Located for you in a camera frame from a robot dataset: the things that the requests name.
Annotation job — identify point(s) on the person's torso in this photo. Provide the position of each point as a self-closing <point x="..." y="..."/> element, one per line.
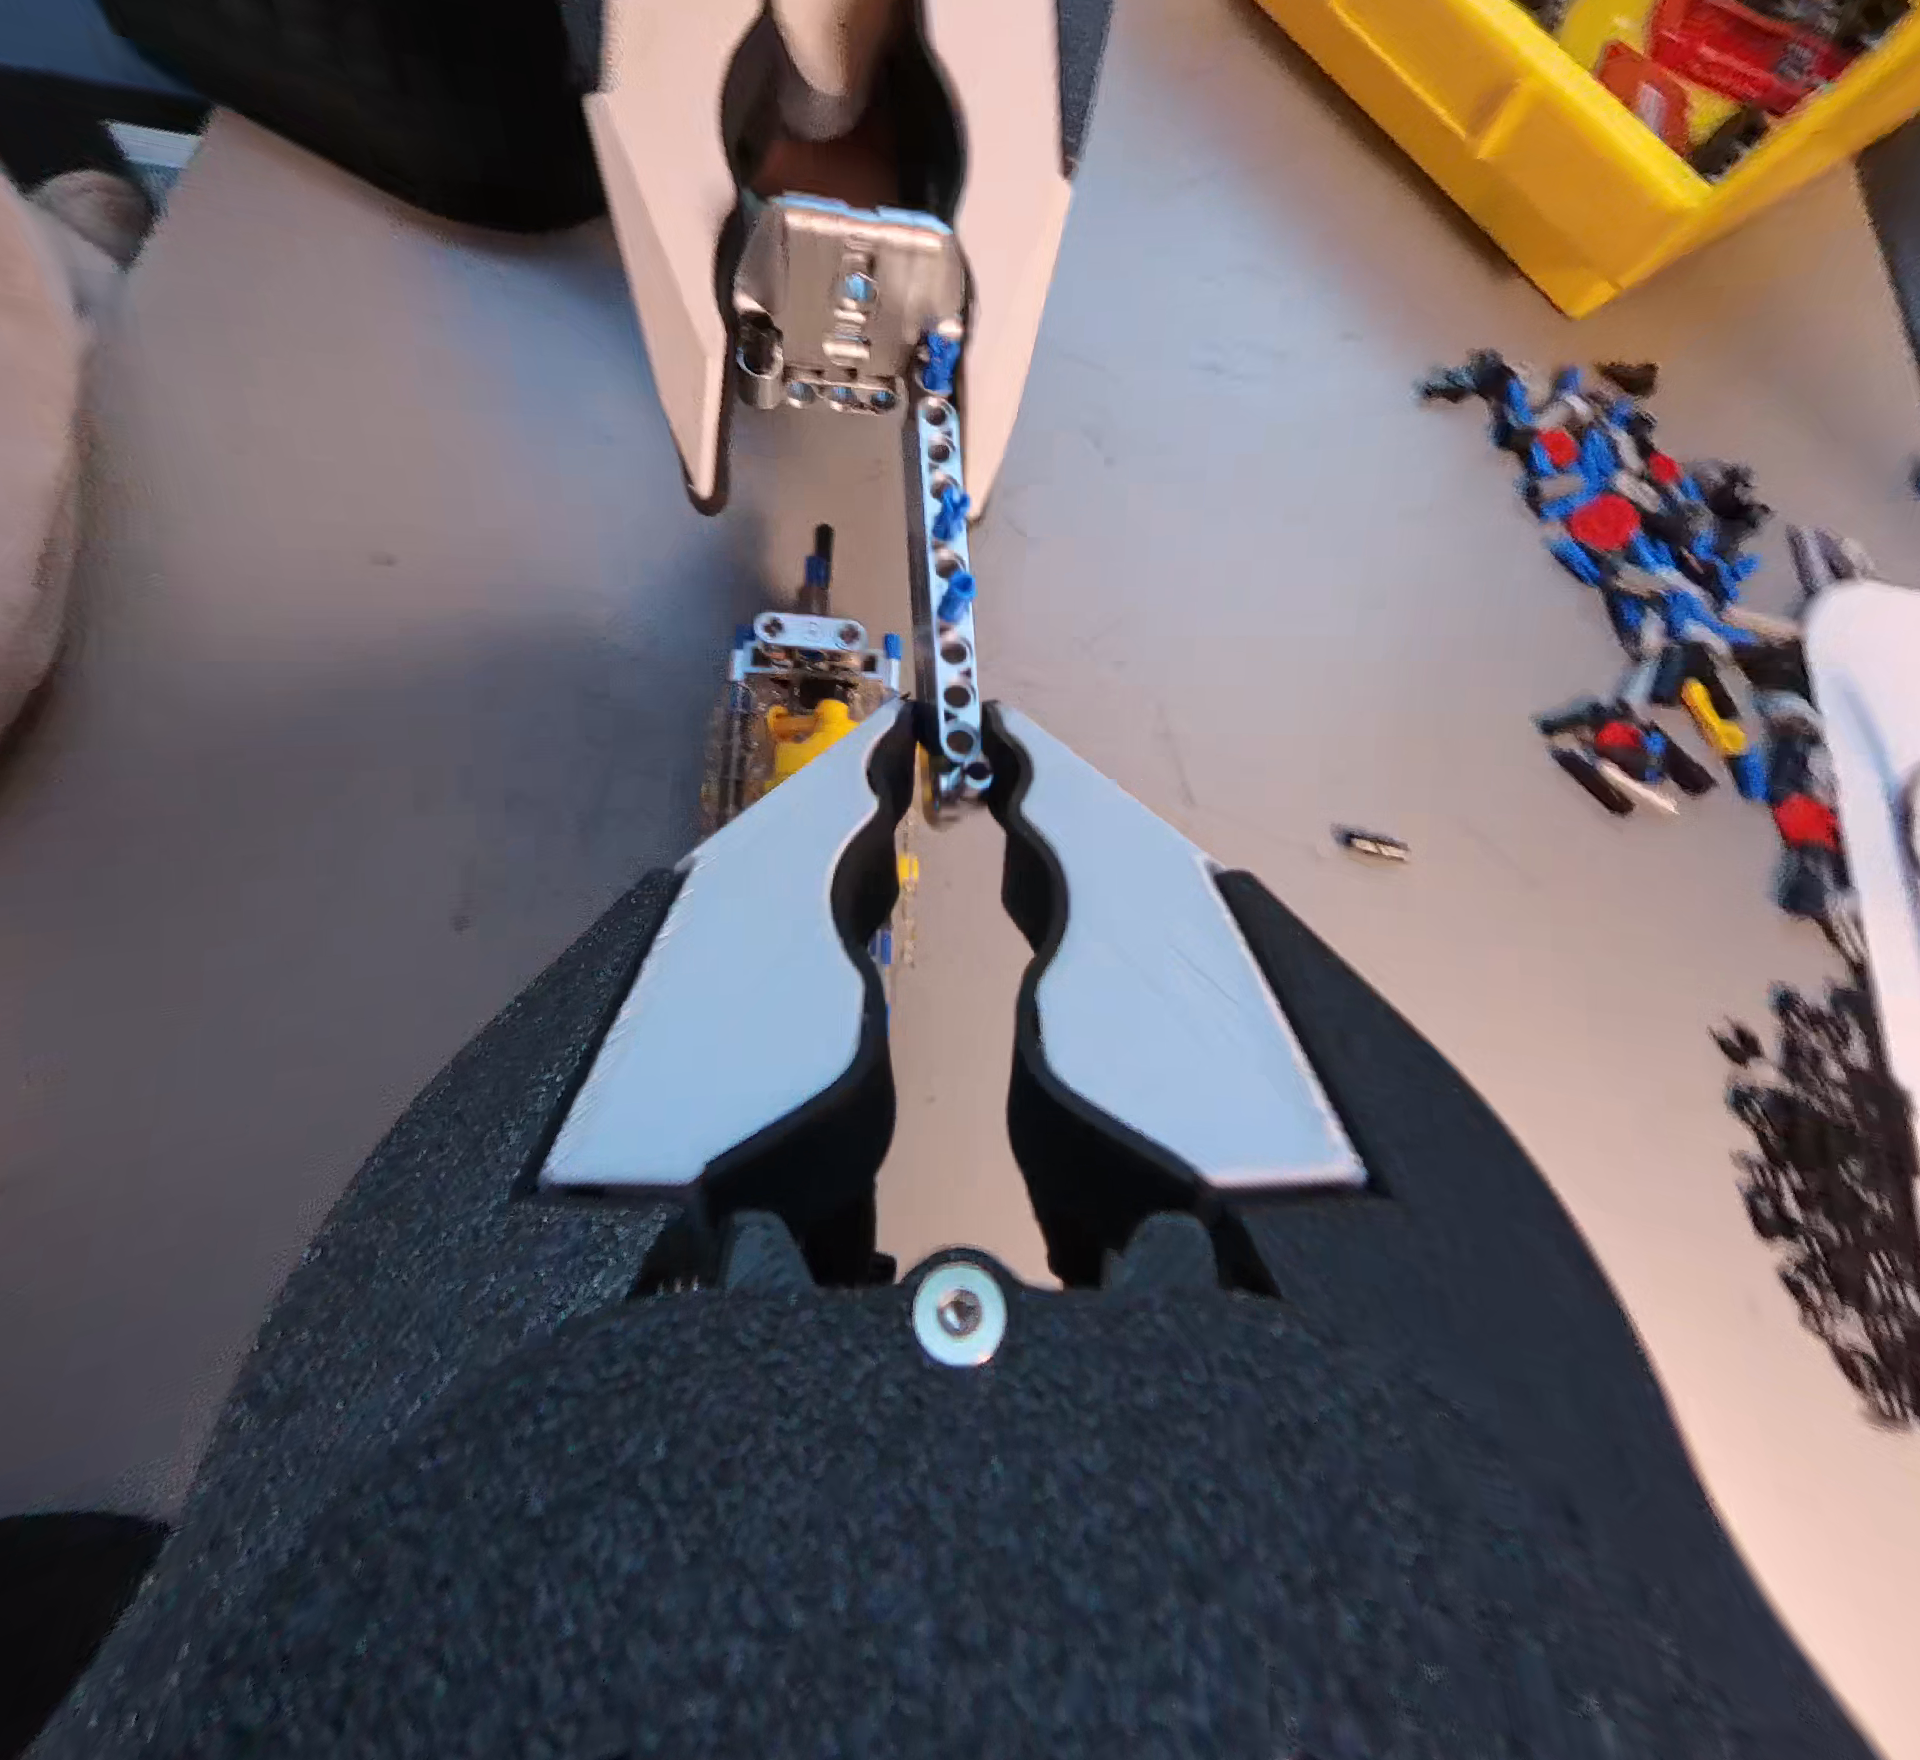
<point x="36" y="440"/>

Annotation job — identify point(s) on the yellow bin with brick parts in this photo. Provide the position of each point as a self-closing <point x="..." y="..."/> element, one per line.
<point x="1426" y="94"/>

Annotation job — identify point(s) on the black loose pin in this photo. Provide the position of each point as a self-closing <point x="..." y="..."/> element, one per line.
<point x="1371" y="846"/>

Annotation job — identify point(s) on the black mesh cushion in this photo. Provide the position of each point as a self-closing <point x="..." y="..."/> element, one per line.
<point x="330" y="49"/>

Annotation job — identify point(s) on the pile of black pins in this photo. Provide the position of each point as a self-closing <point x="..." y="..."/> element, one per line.
<point x="1830" y="1189"/>

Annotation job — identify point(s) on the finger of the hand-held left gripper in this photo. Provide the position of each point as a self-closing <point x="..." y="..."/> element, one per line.
<point x="1013" y="138"/>
<point x="661" y="138"/>

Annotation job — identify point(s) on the clear engine block yellow crankshaft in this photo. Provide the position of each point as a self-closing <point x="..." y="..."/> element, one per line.
<point x="801" y="723"/>

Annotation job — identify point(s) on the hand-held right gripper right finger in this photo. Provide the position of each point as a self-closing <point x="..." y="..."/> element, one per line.
<point x="1155" y="1025"/>

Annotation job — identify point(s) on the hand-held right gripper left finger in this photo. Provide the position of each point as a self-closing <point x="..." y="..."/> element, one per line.
<point x="735" y="1025"/>

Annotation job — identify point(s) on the pile of mixed brick parts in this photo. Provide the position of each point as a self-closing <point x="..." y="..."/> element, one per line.
<point x="1604" y="522"/>

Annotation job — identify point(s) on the white document stand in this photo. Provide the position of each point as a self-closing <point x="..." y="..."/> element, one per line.
<point x="1875" y="740"/>

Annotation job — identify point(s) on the grey beam with motor block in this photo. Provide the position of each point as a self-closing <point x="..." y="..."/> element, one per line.
<point x="847" y="275"/>

